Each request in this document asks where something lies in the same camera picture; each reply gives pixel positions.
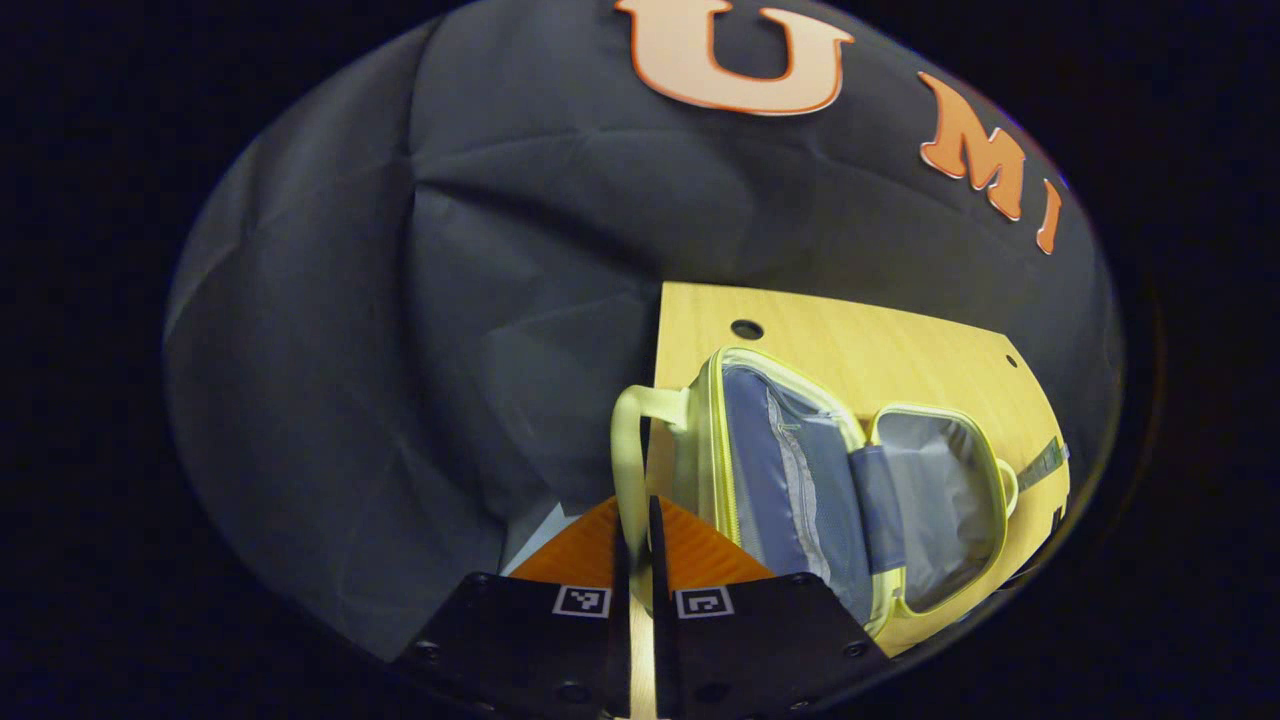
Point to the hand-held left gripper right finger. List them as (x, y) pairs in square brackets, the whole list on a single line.
[(662, 560)]

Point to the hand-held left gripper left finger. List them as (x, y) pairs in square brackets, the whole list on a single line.
[(615, 560)]

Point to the pale yellow suitcase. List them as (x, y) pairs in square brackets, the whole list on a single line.
[(790, 470)]

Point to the black backdrop cloth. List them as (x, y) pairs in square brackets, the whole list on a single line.
[(420, 300)]

